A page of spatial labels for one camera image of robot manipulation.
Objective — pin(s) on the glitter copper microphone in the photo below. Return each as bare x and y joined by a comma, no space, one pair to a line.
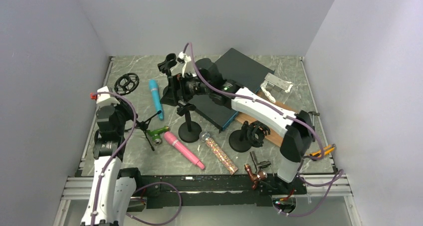
218,152

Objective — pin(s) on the short black clip stand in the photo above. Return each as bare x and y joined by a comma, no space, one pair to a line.
189,131

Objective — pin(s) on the black tripod shock mount stand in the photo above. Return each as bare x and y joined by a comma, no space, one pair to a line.
126,86

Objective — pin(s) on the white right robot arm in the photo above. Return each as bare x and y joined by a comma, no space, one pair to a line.
295,128

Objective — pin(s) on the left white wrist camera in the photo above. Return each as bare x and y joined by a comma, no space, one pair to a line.
103,97

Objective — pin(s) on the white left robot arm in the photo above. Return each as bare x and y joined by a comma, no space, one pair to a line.
113,186

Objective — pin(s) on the copper pipe fitting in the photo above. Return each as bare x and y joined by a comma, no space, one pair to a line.
255,177

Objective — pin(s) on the wooden board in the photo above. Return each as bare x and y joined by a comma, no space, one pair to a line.
253,107

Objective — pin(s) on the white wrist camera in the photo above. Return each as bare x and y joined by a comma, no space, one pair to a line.
186,61
103,97

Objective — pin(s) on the dark blue-edged electronics box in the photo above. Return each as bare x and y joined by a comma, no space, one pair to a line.
235,66

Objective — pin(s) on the tall black microphone stand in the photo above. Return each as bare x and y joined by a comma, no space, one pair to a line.
166,65

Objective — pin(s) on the blue toy microphone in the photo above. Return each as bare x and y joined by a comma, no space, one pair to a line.
154,89

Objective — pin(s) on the yellow utility knife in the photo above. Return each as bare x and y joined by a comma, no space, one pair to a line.
315,156

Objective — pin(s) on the pink toy microphone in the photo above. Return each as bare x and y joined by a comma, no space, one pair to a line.
174,141

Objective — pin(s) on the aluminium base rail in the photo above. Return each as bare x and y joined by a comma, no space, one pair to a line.
229,190

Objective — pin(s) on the black hammer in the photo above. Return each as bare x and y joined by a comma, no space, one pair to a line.
314,114

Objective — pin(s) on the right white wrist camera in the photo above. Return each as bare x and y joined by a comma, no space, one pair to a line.
186,61

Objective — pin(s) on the green pipe fitting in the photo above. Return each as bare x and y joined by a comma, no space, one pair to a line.
155,135

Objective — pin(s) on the silver pipe fitting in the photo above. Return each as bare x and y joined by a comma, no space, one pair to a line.
259,166

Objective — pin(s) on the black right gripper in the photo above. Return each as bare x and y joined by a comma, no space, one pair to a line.
182,83

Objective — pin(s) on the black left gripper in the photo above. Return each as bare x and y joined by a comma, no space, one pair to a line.
127,107

